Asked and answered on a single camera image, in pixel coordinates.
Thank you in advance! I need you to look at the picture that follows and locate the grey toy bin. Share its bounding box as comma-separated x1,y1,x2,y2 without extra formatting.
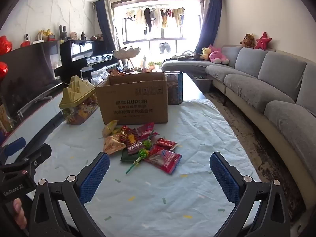
191,75,213,90

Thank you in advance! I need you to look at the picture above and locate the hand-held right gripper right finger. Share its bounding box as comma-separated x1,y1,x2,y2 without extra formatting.
209,152,293,237

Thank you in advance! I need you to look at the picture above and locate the white tiered snack stand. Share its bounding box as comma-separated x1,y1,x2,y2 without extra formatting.
109,47,155,76

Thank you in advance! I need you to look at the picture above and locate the row of hanging laundry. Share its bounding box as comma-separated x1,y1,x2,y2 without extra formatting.
125,6,185,34

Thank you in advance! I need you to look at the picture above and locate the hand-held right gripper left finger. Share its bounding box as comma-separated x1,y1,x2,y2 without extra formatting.
25,151,110,237

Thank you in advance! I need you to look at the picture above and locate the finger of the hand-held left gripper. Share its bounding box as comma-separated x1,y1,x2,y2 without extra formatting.
0,143,53,176
0,137,26,159

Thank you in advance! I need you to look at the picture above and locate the pink star plush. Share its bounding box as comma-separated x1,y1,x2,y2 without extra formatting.
254,32,272,50

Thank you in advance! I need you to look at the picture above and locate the red and yellow candy packet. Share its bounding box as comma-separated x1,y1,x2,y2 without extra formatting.
120,125,135,142

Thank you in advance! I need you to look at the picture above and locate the clear plastic bag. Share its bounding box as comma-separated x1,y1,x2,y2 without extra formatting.
91,68,110,86

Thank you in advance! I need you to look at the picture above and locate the curved black television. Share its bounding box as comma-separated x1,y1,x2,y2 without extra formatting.
0,41,68,131

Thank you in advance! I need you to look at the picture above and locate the black piano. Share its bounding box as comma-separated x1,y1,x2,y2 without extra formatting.
54,39,119,84

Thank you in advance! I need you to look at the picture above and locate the patterned rug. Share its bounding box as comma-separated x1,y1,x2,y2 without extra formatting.
205,91,307,228

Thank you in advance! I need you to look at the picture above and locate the grey sofa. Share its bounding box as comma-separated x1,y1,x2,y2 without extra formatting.
161,45,316,210

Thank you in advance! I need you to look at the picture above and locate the small red snack packet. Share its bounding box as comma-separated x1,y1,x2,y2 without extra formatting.
155,137,178,150

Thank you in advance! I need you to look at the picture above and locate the brown plush toy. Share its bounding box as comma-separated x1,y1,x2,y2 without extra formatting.
241,33,257,48

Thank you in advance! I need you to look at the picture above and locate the yellow plush toy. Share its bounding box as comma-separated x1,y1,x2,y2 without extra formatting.
200,47,211,61

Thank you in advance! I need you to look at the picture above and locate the pile of snacks in stand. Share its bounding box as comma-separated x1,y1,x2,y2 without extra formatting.
109,68,153,77

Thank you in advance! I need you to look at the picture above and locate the person's left hand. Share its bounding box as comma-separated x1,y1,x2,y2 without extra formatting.
12,199,27,230

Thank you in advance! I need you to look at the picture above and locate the candy jar yellow castle lid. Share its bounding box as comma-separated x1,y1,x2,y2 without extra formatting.
59,75,99,125

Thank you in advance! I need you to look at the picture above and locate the dark red coffee packet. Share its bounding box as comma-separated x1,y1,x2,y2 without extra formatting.
125,128,145,156

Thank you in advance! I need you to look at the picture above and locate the blue curtain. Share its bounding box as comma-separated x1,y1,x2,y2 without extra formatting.
95,0,119,70
194,0,221,55

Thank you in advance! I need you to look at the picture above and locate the large red snack packet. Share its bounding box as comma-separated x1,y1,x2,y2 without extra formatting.
136,123,160,141
144,149,182,174

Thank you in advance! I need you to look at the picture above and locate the red heart balloon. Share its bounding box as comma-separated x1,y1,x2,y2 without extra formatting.
0,35,13,56
0,62,8,81

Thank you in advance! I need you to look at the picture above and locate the pink plush toy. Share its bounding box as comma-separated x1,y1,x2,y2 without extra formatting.
209,45,230,65

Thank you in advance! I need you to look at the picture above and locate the brown cardboard box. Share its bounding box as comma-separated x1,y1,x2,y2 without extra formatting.
95,71,169,126

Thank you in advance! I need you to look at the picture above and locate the orange snack packet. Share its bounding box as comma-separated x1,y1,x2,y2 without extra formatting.
103,136,127,155

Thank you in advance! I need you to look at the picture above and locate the green snack packet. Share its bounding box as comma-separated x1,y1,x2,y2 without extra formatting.
120,149,141,163

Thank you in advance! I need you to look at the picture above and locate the light blue confetti tablecloth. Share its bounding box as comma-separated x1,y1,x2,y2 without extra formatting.
32,99,262,237

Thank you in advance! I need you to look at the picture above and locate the brown handbag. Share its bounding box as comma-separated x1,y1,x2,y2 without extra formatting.
176,50,201,62

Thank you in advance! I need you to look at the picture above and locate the clear cylindrical snack jar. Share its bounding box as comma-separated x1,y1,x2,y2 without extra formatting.
163,71,184,105

